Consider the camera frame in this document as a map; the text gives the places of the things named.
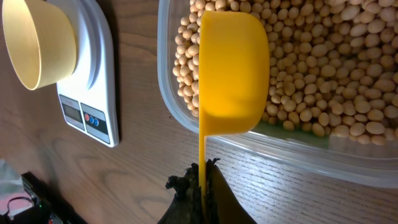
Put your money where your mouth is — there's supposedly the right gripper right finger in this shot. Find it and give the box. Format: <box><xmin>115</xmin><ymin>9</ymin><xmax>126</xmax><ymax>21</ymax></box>
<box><xmin>205</xmin><ymin>158</ymin><xmax>256</xmax><ymax>224</ymax></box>

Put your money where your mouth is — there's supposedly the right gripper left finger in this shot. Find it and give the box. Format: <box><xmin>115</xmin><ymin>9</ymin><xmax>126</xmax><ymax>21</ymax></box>
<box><xmin>157</xmin><ymin>163</ymin><xmax>202</xmax><ymax>224</ymax></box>

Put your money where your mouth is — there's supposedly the white digital kitchen scale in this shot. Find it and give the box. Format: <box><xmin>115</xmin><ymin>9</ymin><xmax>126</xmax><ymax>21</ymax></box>
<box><xmin>50</xmin><ymin>0</ymin><xmax>119</xmax><ymax>147</ymax></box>

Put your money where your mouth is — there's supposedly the yellow measuring scoop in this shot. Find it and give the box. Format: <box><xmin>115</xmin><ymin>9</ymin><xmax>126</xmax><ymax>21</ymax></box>
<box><xmin>198</xmin><ymin>11</ymin><xmax>271</xmax><ymax>215</ymax></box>

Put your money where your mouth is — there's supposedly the yellow bowl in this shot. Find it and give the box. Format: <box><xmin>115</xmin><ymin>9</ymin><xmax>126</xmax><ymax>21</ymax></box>
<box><xmin>2</xmin><ymin>0</ymin><xmax>77</xmax><ymax>90</ymax></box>

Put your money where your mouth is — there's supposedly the clear plastic container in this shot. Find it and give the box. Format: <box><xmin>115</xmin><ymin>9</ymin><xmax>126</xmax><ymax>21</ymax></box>
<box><xmin>157</xmin><ymin>0</ymin><xmax>397</xmax><ymax>189</ymax></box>

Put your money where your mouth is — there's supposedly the soybeans pile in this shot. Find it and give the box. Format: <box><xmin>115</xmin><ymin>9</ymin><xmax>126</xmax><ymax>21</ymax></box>
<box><xmin>172</xmin><ymin>0</ymin><xmax>397</xmax><ymax>145</ymax></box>

